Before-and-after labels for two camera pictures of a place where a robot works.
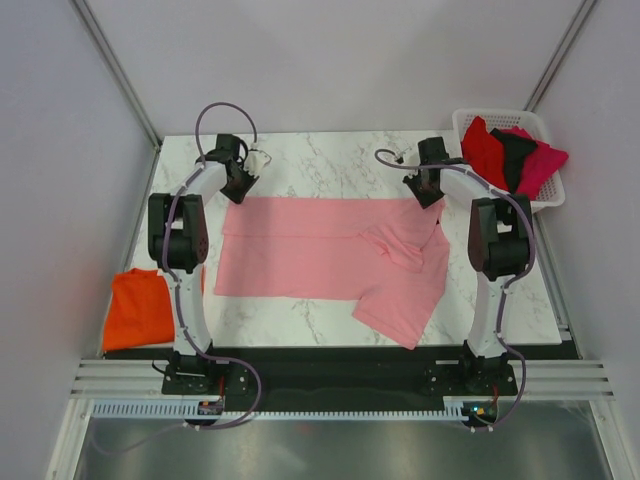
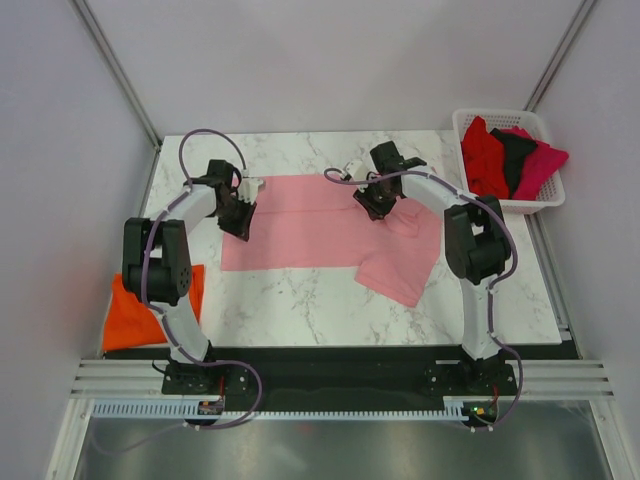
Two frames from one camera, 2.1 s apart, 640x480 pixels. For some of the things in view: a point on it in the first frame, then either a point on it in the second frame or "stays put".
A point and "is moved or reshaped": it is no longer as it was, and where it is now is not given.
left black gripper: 239,197 to 242,228
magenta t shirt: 538,165 stays put
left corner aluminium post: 108,57 stays put
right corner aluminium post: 557,59 stays put
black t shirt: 515,152 stays put
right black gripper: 424,201 to 375,211
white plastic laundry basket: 552,194 stays put
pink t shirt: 390,253 is moved or reshaped
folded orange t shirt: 139,311 stays put
